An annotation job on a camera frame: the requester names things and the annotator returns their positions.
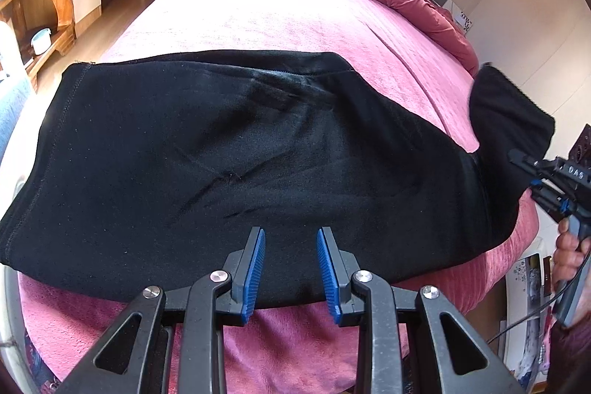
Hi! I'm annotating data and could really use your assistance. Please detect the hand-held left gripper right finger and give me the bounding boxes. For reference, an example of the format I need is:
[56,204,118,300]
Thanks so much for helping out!
[315,227,525,394]

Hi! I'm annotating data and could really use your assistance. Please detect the small floral headboard panel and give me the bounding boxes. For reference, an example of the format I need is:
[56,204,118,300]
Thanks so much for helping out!
[456,10,475,35]

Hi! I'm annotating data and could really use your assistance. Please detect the white printed board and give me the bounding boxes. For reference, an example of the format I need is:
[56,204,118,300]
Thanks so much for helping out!
[503,253,557,382]

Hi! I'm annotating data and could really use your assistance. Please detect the wooden side table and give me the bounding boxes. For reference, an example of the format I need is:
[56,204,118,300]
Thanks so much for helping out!
[0,0,77,92]

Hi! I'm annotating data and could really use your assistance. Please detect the blue armchair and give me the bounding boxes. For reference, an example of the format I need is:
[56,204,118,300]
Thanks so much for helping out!
[0,19,31,166]

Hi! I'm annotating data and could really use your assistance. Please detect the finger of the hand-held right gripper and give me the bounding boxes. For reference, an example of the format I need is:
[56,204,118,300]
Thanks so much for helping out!
[508,148,562,176]
[530,178,571,222]

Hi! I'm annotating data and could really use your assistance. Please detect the bed with pink sheet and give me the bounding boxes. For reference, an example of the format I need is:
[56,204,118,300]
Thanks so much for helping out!
[18,0,542,394]

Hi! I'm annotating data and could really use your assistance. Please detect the black pants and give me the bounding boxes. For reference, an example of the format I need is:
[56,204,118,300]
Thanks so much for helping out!
[0,50,556,312]

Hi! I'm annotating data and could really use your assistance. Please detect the person's dark red clothing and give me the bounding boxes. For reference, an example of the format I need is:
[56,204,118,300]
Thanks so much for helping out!
[546,316,591,394]

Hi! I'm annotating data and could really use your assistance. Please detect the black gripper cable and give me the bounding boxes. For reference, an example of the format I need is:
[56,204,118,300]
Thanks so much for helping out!
[487,251,591,342]

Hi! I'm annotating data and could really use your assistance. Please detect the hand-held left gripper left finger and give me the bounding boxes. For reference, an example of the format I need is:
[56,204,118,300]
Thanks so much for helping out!
[55,227,267,394]

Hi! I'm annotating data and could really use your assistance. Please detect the person's right hand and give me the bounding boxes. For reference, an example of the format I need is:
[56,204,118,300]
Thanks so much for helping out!
[552,219,591,285]

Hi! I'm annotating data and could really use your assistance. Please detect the white teal pot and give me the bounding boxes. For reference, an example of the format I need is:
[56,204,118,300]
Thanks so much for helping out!
[30,29,52,54]

